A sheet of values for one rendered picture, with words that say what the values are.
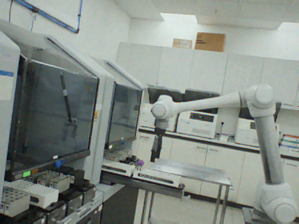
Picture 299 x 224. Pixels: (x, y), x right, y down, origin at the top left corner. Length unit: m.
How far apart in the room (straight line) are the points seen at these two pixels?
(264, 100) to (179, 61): 3.02
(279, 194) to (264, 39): 3.49
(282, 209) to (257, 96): 0.59
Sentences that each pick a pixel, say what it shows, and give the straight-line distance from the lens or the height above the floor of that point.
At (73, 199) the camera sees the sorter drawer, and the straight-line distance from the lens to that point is 1.42.
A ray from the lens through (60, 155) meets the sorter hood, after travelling 1.36.
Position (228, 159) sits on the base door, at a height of 0.66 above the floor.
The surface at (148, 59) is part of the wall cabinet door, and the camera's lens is 4.56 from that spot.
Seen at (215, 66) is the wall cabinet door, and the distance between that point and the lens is 4.38.
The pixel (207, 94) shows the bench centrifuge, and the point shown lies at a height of 1.54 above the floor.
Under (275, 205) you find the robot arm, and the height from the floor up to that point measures 0.89.
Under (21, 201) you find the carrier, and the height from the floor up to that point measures 0.87.
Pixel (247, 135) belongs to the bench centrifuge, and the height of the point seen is 1.05.
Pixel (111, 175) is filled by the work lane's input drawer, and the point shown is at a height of 0.80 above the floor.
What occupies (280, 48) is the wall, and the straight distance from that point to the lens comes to 4.85.
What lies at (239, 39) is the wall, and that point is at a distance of 4.82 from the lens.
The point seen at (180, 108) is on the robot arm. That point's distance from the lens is 1.60.
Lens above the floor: 1.33
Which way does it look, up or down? 3 degrees down
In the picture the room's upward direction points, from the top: 9 degrees clockwise
